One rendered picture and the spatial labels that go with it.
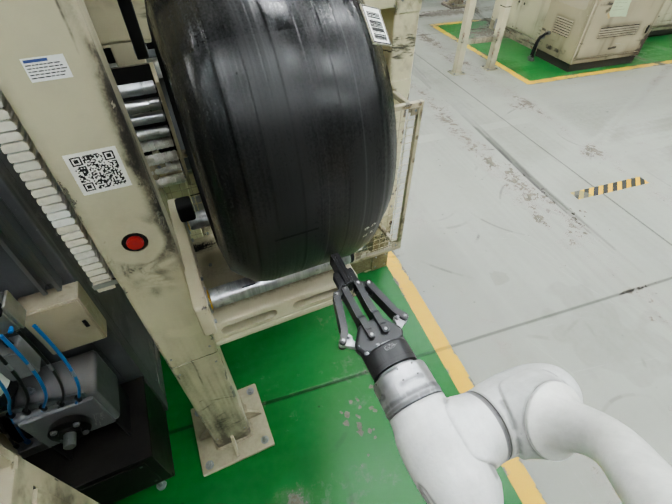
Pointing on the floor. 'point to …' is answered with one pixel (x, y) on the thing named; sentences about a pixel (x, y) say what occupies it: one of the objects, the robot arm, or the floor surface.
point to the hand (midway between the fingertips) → (341, 272)
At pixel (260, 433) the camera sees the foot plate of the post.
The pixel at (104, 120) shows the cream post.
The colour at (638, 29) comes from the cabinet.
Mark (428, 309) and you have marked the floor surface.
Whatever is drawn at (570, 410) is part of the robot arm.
